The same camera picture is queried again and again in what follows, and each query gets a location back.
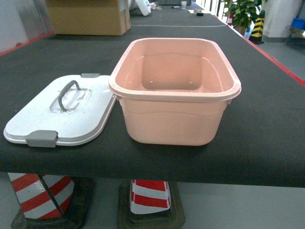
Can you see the pink plastic storage box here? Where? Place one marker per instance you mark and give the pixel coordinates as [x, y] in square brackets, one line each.
[174, 91]

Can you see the red white cone left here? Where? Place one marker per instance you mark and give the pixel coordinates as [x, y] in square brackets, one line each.
[51, 202]

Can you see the red white traffic cone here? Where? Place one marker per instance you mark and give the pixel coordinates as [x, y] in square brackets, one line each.
[230, 20]

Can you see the cardboard box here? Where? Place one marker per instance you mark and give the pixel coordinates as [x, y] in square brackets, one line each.
[89, 17]

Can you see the green potted plant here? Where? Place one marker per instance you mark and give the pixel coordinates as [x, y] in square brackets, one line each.
[245, 13]

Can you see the yellow black striped cone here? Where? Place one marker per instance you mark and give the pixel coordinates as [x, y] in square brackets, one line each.
[257, 32]

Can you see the white lid grey handle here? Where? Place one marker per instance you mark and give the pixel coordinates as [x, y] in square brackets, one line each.
[72, 110]

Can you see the red white cone centre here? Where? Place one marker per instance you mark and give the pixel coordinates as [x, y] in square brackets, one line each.
[146, 204]

